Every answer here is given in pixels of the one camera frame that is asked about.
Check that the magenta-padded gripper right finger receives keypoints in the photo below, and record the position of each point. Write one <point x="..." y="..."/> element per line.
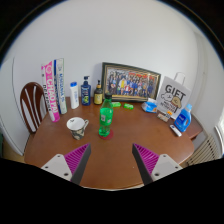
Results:
<point x="151" y="161"/>

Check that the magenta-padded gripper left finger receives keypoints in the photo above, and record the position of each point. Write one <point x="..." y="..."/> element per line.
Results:
<point x="71" y="160"/>

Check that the green plastic drink bottle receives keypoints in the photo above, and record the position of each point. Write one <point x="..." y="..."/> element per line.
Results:
<point x="106" y="116"/>

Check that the white patterned mug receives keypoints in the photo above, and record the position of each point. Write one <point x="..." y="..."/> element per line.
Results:
<point x="77" y="128"/>

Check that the small printed card box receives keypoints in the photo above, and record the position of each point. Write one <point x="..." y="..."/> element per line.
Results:
<point x="163" y="116"/>

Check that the blue detergent bottle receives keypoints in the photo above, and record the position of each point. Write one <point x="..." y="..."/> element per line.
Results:
<point x="182" y="121"/>

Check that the white bottle with blue cap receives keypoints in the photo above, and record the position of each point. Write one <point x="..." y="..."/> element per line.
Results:
<point x="74" y="96"/>

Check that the pink shuttlecock tube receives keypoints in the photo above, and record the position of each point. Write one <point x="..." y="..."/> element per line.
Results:
<point x="51" y="96"/>

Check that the dark blue pump bottle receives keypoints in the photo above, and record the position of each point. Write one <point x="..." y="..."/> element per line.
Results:
<point x="86" y="95"/>

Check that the dark yellow-labelled pump bottle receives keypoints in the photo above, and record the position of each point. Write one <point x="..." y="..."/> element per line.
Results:
<point x="98" y="96"/>

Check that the white paper gift bag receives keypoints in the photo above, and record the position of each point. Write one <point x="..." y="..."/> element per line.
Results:
<point x="173" y="95"/>

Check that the brown wooden chair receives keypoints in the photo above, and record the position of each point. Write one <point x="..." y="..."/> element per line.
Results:
<point x="28" y="100"/>

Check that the white blue-green shuttlecock tube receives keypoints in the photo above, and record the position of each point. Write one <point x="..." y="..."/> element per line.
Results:
<point x="61" y="86"/>

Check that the framed group photo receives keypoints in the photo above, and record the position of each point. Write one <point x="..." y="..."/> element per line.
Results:
<point x="131" y="82"/>

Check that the white wall radiator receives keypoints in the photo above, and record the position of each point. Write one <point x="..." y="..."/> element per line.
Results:
<point x="205" y="151"/>

